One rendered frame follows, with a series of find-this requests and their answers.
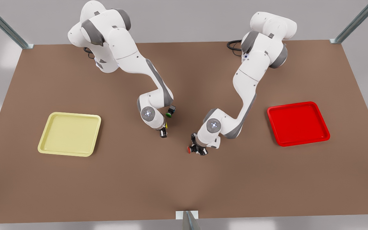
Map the pale yellow square tray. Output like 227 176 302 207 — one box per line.
38 112 102 157

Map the red square tray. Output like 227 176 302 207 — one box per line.
267 101 331 147

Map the silver frame post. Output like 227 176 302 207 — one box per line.
0 0 35 50
329 0 368 44
175 211 201 230

